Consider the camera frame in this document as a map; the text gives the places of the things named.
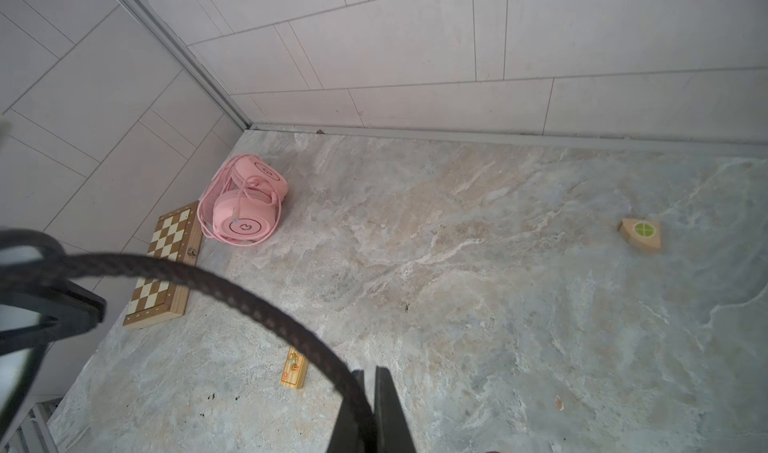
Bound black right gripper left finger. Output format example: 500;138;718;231
326;398;365;453

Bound wooden folding chess board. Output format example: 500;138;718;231
122;200;204;330

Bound white black headphones with cable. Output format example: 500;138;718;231
1;228;377;452

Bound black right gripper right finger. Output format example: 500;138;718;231
374;366;416;453

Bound small printed wooden block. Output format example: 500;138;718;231
280;347;309;390

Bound small wooden block back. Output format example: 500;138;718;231
618;218;662;254

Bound pink headphones with cable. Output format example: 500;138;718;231
197;154;289;247

